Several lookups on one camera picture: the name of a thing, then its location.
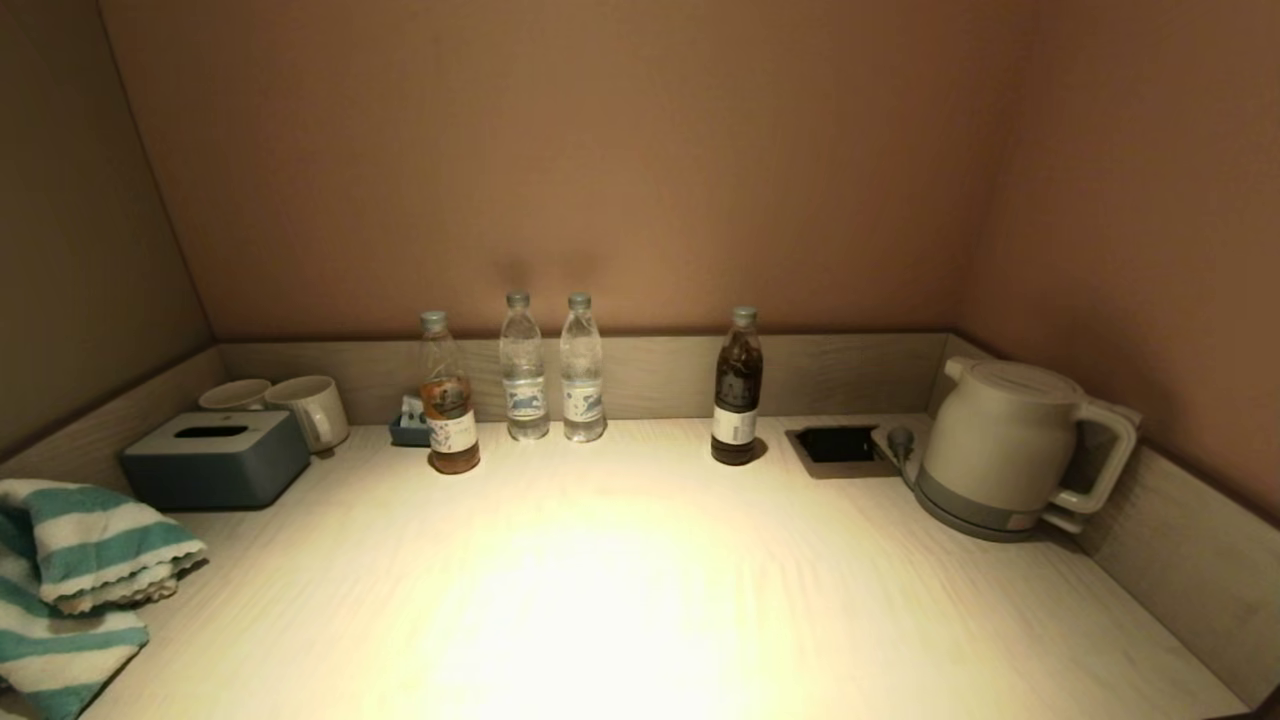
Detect teal white striped towel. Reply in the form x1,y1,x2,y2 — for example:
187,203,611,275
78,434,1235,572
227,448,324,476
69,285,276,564
0,478,210,720

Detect clear water bottle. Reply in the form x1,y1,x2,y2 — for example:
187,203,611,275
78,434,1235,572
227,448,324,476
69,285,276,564
560,292,608,444
499,291,551,442

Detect bottle with dark liquid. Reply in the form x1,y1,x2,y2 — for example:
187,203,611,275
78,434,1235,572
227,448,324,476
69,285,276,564
711,306,767,467

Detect bottle with amber liquid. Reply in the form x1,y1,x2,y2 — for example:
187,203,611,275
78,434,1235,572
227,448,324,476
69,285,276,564
418,310,482,475

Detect recessed black socket box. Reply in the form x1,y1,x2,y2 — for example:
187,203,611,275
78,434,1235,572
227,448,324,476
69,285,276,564
786,425,901,480

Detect white ceramic mug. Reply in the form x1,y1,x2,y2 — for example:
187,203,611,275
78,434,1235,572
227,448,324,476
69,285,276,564
265,375,352,454
198,378,273,412

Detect grey kettle base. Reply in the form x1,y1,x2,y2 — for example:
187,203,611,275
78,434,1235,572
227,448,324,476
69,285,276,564
915,472,1086,544

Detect white electric kettle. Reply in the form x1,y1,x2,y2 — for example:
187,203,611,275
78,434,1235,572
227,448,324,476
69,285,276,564
920,357,1141,534

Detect blue-grey tissue box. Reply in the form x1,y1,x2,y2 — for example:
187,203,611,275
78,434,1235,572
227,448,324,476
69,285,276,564
121,410,312,511

